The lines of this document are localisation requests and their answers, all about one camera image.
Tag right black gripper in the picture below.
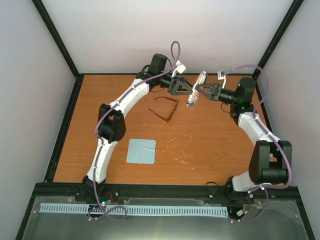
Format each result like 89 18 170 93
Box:
195 83 239 105

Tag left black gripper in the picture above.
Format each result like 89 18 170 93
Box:
157 72 194 96

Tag flag pattern sunglasses case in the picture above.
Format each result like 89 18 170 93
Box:
186 71 208 108

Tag brown sunglasses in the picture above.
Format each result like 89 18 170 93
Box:
148 96 179 123

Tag light blue cleaning cloth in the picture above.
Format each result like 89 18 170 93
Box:
126 138 156 165

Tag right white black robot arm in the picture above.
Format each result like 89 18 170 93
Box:
196 77 292 197

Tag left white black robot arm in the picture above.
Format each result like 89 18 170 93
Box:
82 53 205 202

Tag left green controller board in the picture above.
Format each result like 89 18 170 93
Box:
100 199 113 207

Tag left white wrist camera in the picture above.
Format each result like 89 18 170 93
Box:
171 60 188 78

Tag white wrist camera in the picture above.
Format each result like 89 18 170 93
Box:
171 60 188 78
217 70 227 88

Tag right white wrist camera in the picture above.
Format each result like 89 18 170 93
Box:
217 70 227 88

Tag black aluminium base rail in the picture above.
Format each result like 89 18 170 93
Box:
33 182 300 203

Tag right black frame post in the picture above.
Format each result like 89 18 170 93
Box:
258 0 304 69

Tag black frame post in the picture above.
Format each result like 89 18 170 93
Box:
32 0 80 78
258 0 304 69

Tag left black frame post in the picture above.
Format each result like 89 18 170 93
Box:
32 0 80 78

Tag light blue slotted cable duct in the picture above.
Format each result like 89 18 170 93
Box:
38 203 228 218

